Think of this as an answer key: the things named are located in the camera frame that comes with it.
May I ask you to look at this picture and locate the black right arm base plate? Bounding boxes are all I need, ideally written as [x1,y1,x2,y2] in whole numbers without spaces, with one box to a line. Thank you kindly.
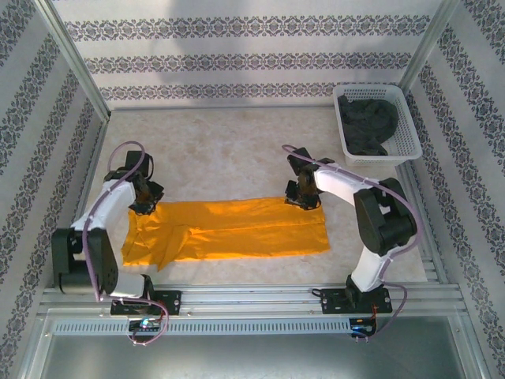
[310,287,394,316]

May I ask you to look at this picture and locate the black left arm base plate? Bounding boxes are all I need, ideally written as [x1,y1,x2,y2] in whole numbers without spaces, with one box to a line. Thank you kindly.
[109,289,183,317]

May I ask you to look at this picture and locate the aluminium mounting rail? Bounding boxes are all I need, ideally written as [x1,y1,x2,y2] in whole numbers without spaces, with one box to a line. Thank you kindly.
[38,280,463,317]

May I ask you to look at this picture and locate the slotted grey cable duct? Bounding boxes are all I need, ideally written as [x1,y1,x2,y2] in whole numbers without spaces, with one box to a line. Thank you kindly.
[50,317,356,336]

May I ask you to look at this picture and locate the aluminium frame post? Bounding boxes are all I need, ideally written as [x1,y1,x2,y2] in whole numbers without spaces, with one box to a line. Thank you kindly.
[397,0,462,96]
[34,0,112,124]

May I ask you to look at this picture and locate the orange t-shirt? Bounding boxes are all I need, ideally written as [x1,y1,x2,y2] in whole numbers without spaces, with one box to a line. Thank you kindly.
[120,196,331,273]

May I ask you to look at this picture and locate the white plastic basket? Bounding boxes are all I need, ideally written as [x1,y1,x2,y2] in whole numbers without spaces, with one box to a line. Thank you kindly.
[332,84,423,167]

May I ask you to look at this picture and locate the dark grey t-shirt pile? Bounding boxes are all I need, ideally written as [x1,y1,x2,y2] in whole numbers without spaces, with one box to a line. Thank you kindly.
[338,94,400,157]

